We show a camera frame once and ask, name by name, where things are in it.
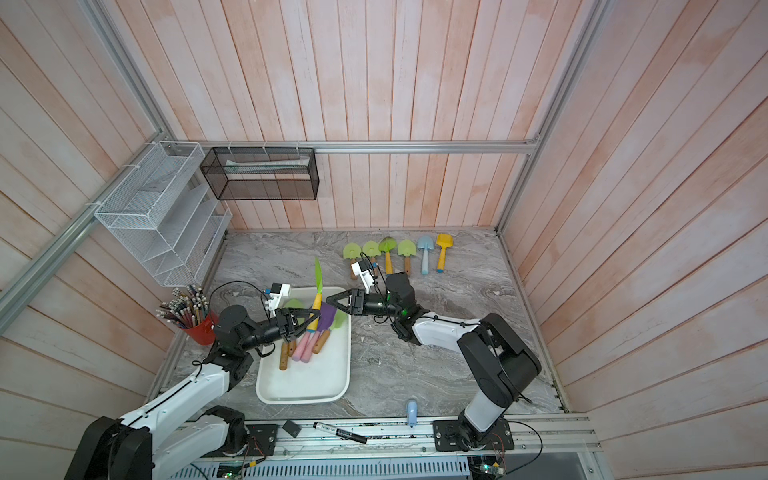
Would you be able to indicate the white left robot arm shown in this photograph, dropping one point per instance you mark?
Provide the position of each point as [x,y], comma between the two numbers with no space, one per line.
[180,426]

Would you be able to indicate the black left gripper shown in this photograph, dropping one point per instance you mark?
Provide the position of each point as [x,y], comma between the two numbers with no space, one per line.
[287,322]

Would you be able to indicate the black mesh basket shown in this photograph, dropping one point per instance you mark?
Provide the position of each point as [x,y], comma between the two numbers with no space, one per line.
[262,173]

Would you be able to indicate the white storage box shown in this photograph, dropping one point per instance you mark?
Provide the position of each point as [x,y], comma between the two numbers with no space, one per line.
[325,378]

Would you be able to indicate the bright green yellow-handled shovel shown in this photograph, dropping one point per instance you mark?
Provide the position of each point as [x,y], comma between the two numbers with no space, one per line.
[386,245]

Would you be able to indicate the yellow plastic shovel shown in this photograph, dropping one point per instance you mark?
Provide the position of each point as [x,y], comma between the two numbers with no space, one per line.
[445,242]

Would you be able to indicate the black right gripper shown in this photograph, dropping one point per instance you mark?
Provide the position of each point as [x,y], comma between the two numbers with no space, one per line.
[360,304]

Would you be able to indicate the white wire shelf rack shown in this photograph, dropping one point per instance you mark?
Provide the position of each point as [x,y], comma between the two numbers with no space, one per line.
[172,226]

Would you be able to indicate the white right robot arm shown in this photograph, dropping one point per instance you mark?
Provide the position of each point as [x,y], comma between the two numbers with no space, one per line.
[501,363]

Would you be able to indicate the red pencil cup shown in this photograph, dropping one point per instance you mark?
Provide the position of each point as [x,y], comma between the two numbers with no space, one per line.
[189,310]

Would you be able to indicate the light blue shovel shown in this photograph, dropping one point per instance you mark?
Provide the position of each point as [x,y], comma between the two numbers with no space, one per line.
[425,244]

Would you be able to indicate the black marker pen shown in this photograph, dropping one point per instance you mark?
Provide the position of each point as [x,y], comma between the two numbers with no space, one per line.
[340,433]

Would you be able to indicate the green shovel wooden handle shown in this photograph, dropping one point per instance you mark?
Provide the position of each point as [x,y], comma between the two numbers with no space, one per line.
[372,251]
[352,254]

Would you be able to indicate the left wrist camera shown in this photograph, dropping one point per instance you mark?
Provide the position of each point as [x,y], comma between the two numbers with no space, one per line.
[275,295]

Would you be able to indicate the light blue small bottle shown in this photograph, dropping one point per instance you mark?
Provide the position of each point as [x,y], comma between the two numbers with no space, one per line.
[412,412]

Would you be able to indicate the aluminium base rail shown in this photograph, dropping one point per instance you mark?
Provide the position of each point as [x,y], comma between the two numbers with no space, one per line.
[560,446]

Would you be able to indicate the small black block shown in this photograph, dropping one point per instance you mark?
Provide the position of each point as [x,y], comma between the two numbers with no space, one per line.
[292,428]

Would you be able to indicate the pink handled purple shovel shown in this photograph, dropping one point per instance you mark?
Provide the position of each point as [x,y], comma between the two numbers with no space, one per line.
[311,336]

